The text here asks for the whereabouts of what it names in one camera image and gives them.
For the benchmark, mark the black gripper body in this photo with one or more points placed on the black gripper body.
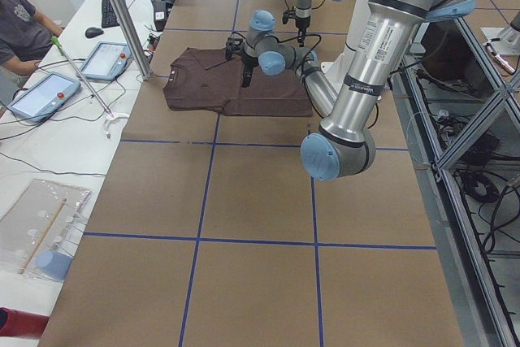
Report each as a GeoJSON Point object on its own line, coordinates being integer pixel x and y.
{"type": "Point", "coordinates": [301, 24]}
{"type": "Point", "coordinates": [247, 63]}

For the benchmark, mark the lower teach pendant tablet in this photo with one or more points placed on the lower teach pendant tablet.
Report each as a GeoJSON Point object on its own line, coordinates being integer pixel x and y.
{"type": "Point", "coordinates": [42, 100]}

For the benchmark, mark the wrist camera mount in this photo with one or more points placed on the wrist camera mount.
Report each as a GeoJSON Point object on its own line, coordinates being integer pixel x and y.
{"type": "Point", "coordinates": [233, 46]}
{"type": "Point", "coordinates": [288, 14]}

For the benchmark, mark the person in grey shirt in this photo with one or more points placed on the person in grey shirt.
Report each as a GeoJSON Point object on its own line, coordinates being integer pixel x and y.
{"type": "Point", "coordinates": [25, 36]}

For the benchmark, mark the clear plastic bag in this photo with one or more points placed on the clear plastic bag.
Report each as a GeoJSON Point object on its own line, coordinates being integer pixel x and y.
{"type": "Point", "coordinates": [41, 231]}

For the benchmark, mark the aluminium frame post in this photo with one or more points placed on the aluminium frame post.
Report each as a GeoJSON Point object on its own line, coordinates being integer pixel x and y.
{"type": "Point", "coordinates": [130, 35]}

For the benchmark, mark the brown t-shirt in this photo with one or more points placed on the brown t-shirt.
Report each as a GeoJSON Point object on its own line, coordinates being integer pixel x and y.
{"type": "Point", "coordinates": [205, 80]}

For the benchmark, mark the black keyboard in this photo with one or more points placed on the black keyboard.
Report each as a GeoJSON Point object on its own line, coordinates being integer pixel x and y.
{"type": "Point", "coordinates": [109, 18]}

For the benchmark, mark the black computer mouse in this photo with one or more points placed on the black computer mouse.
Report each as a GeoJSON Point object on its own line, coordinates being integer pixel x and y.
{"type": "Point", "coordinates": [93, 32]}

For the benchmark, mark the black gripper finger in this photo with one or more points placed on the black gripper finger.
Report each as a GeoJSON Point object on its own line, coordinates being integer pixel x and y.
{"type": "Point", "coordinates": [246, 78]}
{"type": "Point", "coordinates": [301, 37]}

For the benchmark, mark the teach pendant tablet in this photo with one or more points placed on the teach pendant tablet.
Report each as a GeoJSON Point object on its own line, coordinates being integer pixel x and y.
{"type": "Point", "coordinates": [106, 62]}
{"type": "Point", "coordinates": [42, 100]}

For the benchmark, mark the metal rod green handle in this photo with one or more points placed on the metal rod green handle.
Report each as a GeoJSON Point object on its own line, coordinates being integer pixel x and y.
{"type": "Point", "coordinates": [62, 51]}

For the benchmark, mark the upper teach pendant tablet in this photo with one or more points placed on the upper teach pendant tablet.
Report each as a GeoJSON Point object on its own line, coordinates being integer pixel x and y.
{"type": "Point", "coordinates": [106, 62]}

